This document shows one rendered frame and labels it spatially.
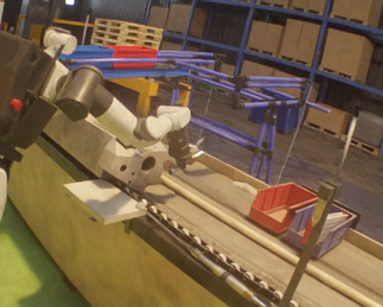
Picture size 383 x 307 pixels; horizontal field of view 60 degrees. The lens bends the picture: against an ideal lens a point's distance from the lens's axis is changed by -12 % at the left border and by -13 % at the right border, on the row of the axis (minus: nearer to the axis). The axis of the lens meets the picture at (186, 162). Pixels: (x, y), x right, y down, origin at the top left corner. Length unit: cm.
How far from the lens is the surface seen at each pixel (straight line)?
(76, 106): 108
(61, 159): 200
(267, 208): 183
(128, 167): 160
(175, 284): 139
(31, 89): 116
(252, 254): 147
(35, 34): 1217
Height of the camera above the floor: 146
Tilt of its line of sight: 18 degrees down
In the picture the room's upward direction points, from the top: 13 degrees clockwise
